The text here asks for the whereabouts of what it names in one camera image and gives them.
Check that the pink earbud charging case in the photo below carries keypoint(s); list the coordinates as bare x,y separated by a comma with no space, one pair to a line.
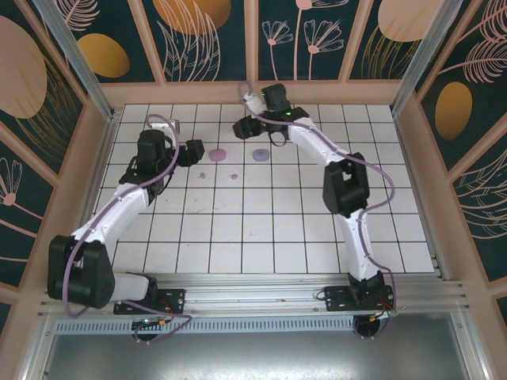
218,155

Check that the purple earbud charging case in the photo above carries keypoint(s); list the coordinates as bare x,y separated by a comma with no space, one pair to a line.
260,154

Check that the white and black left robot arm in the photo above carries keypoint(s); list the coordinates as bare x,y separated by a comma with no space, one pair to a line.
115,210

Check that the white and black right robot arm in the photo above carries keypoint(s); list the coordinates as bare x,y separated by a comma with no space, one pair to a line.
356,237

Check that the grey metal sheet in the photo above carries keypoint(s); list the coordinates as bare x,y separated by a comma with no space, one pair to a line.
253,356

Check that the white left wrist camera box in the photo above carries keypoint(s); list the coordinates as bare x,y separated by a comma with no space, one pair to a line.
164,124

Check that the aluminium corner post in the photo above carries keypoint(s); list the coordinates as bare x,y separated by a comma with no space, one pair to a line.
79,59
428,51

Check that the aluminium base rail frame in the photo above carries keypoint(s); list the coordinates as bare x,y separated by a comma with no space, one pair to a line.
253,295

